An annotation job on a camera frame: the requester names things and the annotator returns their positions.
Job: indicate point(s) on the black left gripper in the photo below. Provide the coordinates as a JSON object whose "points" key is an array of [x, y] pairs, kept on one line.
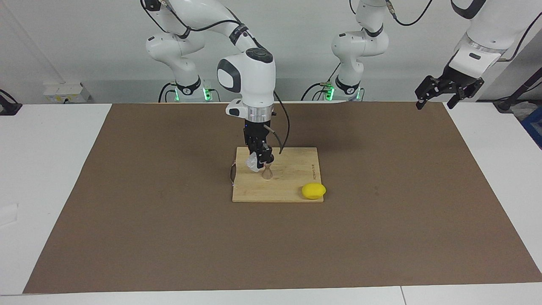
{"points": [[459, 78]]}

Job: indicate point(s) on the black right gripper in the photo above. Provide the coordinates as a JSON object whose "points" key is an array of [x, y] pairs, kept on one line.
{"points": [[256, 134]]}

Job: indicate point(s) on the small clear glass cup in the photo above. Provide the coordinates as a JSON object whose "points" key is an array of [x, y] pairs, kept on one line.
{"points": [[253, 163]]}

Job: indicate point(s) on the steel double jigger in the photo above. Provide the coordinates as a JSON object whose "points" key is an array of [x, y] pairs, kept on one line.
{"points": [[267, 173]]}

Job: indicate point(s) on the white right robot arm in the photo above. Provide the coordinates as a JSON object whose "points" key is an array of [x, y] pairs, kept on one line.
{"points": [[250, 80]]}

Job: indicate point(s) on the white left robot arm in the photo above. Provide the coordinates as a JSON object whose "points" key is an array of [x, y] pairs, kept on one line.
{"points": [[360, 42]]}

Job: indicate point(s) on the black stand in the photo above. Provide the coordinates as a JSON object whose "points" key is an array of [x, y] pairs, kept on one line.
{"points": [[507, 106]]}

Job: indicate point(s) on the yellow lemon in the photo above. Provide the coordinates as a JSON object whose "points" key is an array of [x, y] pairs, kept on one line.
{"points": [[313, 191]]}

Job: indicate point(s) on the blue crate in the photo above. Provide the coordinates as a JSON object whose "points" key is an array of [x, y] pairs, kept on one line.
{"points": [[534, 127]]}

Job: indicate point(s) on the brown table mat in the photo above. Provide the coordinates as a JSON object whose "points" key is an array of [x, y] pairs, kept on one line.
{"points": [[169, 245]]}

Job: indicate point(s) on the black clamp base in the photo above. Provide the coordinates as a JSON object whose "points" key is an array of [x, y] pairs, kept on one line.
{"points": [[8, 106]]}

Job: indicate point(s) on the white tape piece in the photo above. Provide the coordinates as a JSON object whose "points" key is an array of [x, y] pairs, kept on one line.
{"points": [[8, 214]]}

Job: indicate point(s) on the white wall socket box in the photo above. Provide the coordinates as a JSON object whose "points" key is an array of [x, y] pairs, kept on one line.
{"points": [[65, 92]]}

